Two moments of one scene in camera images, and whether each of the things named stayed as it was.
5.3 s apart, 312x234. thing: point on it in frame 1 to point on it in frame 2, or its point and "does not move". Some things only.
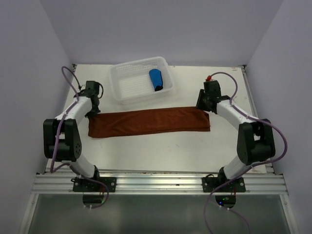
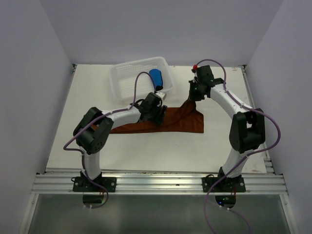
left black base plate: (81, 185) does not move
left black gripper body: (94, 111) to (155, 116)
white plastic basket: (130, 82) does not move
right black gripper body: (202, 102) to (195, 92)
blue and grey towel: (157, 78) does not move
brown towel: (163, 121) does not move
